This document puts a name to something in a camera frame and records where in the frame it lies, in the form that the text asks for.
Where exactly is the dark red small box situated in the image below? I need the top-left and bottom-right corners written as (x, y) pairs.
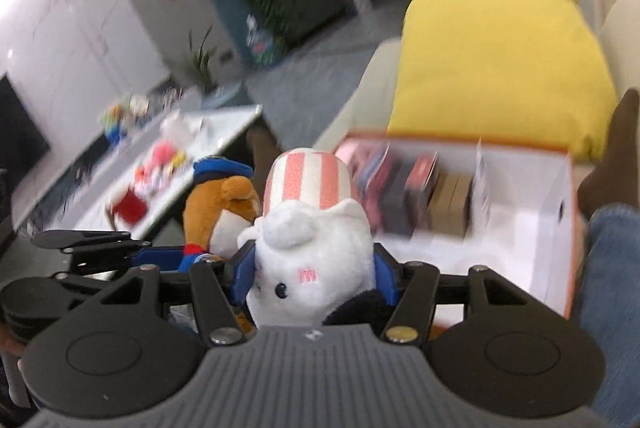
top-left (405, 152), bottom-right (439, 230)

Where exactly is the water bottle jug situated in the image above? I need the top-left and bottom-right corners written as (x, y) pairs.
top-left (246, 14), bottom-right (285, 68)

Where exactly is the brown kraft box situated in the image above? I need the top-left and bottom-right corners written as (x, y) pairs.
top-left (426, 171), bottom-right (473, 239)

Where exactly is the orange cardboard box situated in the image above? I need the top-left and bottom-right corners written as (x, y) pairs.
top-left (336, 133), bottom-right (582, 318)

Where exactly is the black television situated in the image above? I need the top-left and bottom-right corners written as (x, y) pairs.
top-left (0, 75), bottom-right (50, 193)

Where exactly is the pink fabric pouch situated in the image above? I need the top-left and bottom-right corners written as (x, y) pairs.
top-left (347, 142), bottom-right (390, 193)

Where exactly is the white paper card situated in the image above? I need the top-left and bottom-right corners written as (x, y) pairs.
top-left (471, 141), bottom-right (491, 234)

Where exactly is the yellow cushion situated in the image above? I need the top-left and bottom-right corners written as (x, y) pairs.
top-left (387, 0), bottom-right (622, 162)

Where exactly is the red toy on table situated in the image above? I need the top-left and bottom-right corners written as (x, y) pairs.
top-left (108, 188), bottom-right (148, 226)

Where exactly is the right leg brown sock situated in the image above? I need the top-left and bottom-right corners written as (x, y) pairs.
top-left (572, 87), bottom-right (640, 428)

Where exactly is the white coffee table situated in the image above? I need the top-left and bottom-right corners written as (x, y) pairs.
top-left (18, 104), bottom-right (262, 239)

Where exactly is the beige sofa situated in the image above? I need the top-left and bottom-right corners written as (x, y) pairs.
top-left (311, 0), bottom-right (640, 154)

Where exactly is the white plush striped hat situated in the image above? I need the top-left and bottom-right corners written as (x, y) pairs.
top-left (238, 148), bottom-right (375, 327)

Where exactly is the brown plush blue cap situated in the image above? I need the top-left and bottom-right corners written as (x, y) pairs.
top-left (178, 155), bottom-right (260, 272)

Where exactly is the dark grey box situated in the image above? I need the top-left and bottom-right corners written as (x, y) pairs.
top-left (380, 161), bottom-right (414, 237)

